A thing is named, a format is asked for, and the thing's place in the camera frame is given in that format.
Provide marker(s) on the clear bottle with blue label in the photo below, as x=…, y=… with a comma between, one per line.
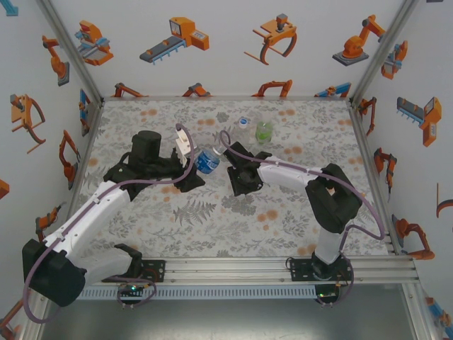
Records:
x=208, y=163

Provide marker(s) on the clear unlabelled plastic bottle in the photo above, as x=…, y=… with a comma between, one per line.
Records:
x=243, y=132

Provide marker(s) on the clear bottle with green label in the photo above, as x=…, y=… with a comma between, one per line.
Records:
x=263, y=134

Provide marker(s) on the white plastic bottle cap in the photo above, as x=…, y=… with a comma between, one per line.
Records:
x=243, y=123

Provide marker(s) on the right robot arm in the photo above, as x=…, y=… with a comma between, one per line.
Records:
x=332, y=202

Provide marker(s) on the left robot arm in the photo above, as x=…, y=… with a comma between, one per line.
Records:
x=85, y=223

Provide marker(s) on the floral patterned table cloth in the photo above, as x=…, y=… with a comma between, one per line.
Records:
x=177, y=113

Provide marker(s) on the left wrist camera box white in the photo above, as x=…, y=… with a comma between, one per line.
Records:
x=183, y=147

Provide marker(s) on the aluminium table side rail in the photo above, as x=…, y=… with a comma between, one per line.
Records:
x=368, y=159
x=89, y=141

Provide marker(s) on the thin aluminium table rail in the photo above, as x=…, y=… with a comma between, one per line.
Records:
x=226, y=98

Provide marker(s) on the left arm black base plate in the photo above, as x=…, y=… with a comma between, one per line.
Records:
x=155, y=271

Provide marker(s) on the aluminium frame rail wide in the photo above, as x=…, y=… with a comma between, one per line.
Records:
x=226, y=271

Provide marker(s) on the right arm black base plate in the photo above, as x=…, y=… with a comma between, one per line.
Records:
x=301, y=270

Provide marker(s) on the aluminium frame post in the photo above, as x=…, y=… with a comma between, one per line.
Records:
x=72, y=53
x=381, y=53

